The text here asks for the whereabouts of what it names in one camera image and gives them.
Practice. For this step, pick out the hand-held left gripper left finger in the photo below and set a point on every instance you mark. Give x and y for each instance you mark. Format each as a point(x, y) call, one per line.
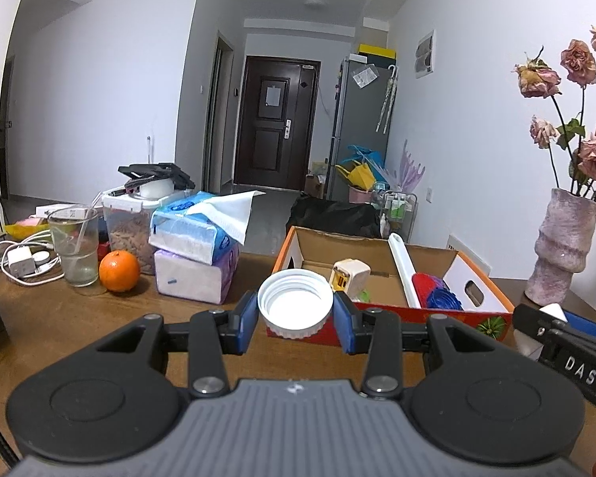
point(247, 323)

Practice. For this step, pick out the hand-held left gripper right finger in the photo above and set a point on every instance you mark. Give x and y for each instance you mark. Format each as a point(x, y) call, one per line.
point(346, 323)

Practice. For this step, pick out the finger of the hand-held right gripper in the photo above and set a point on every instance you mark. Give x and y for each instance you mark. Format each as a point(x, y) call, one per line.
point(531, 323)
point(586, 325)

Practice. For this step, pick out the green spray bottle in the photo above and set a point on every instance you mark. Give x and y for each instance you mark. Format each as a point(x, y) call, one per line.
point(361, 294)

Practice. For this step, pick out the white charger plug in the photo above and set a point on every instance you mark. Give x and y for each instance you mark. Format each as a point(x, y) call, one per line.
point(352, 273)

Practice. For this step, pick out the red cardboard box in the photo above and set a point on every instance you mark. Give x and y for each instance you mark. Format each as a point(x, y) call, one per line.
point(357, 248)

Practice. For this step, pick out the white lint brush red pad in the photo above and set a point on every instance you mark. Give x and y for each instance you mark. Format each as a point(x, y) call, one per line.
point(402, 263)

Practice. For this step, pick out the blue bottle cap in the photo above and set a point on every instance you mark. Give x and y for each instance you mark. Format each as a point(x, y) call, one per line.
point(444, 300)

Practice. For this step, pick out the white purple tissue pack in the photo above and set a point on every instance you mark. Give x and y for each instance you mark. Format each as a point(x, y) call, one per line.
point(188, 278)

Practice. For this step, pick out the grey ceramic vase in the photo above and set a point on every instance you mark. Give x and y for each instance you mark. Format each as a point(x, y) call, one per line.
point(561, 248)

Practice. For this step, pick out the blue tissue pack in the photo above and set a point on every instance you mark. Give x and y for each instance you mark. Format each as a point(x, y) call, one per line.
point(188, 228)

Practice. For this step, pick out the small trolley with bottles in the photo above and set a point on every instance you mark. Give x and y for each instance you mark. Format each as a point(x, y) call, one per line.
point(397, 213)

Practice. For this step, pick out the pink bucket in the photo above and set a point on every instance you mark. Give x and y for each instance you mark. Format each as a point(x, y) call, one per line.
point(360, 195)

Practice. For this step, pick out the orange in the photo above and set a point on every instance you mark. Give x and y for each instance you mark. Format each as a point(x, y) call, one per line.
point(119, 271)

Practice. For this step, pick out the small brown cardboard box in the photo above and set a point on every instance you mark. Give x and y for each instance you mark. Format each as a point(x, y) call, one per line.
point(316, 181)

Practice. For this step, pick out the yellow bag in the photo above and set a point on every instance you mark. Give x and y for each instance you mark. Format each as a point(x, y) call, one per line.
point(360, 176)

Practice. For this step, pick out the clear plastic food container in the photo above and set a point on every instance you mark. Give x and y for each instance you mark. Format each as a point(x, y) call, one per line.
point(124, 238)

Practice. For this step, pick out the white bowl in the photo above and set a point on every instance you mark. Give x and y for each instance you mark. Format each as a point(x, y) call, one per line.
point(155, 189)

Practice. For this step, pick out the purple feather decoration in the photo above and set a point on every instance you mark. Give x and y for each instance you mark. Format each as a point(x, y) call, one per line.
point(406, 171)

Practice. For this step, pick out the blue bag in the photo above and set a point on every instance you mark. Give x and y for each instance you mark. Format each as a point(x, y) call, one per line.
point(370, 155)

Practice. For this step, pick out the dark brown entrance door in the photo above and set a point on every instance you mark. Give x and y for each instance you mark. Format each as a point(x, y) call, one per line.
point(268, 149)

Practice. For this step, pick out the clear drinking glass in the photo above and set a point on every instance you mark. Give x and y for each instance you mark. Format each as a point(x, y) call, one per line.
point(79, 268)

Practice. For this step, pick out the black folding stand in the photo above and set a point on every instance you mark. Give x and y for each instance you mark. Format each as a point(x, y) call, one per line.
point(154, 171)

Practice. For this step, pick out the clear drinking straw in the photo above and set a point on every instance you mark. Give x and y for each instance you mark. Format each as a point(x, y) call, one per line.
point(87, 223)

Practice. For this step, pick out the thin white rod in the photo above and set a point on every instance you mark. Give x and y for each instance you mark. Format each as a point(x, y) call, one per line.
point(148, 149)

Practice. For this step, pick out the grey refrigerator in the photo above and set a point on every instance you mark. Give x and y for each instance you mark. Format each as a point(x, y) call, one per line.
point(357, 119)

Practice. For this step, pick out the grey side door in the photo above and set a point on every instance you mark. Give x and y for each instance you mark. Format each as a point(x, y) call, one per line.
point(217, 114)

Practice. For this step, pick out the white folded umbrella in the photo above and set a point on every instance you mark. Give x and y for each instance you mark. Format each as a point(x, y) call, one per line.
point(387, 102)

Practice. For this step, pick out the paper sheet on door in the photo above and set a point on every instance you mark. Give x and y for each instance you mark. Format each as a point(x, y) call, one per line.
point(273, 95)

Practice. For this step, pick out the white power adapter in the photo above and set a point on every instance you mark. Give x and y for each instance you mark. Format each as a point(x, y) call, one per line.
point(21, 262)

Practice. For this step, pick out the yellow packet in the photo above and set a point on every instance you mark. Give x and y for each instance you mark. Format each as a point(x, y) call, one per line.
point(25, 229)

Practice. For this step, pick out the clear plastic bag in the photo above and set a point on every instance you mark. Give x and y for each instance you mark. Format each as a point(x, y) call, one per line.
point(365, 76)

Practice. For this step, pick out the yellow box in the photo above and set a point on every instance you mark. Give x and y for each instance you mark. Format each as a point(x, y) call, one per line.
point(376, 51)

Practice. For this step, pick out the white wall socket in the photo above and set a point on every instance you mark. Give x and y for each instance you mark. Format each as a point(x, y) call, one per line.
point(429, 195)

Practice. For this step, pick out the white wall electric panel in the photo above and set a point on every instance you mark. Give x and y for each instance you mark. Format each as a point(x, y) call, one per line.
point(424, 54)

